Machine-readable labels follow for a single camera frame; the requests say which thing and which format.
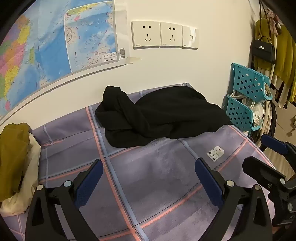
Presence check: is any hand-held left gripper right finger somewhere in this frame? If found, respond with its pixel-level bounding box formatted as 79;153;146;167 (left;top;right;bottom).
195;158;273;241

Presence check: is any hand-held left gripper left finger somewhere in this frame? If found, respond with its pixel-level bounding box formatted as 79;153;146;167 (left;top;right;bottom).
25;159;104;241

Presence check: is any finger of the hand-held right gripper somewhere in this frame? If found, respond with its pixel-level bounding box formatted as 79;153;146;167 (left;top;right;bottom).
242;156;287;186
259;134;296;163

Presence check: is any black garment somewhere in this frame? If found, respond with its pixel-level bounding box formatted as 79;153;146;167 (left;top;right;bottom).
95;86;232;147

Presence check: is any beige cloth bundle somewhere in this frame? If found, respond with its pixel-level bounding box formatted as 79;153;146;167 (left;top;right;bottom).
252;86;277;139

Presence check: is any white sheet label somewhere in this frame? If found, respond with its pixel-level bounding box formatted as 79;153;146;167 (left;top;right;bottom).
206;146;225;162

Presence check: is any teal perforated basket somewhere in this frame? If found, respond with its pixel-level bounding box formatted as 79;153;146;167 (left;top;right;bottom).
230;62;273;101
223;95;253;131

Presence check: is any purple plaid bed sheet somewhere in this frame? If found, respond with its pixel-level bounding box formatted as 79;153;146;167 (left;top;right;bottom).
0;83;278;241

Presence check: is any cream garment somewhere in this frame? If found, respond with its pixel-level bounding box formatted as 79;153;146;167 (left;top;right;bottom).
0;133;42;217

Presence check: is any olive garment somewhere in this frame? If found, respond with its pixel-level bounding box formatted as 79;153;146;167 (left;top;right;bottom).
0;123;31;202

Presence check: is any yellow-green hanging garment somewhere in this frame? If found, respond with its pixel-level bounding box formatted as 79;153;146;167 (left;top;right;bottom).
254;19;296;103

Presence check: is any black handbag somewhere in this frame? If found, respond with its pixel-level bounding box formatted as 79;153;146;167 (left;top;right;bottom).
251;36;277;62

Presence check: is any white wall socket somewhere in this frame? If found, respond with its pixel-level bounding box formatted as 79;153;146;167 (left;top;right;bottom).
131;21;162;49
160;22;183;48

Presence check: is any colourful wall map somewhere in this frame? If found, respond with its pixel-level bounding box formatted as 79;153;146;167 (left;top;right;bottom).
0;0;130;121

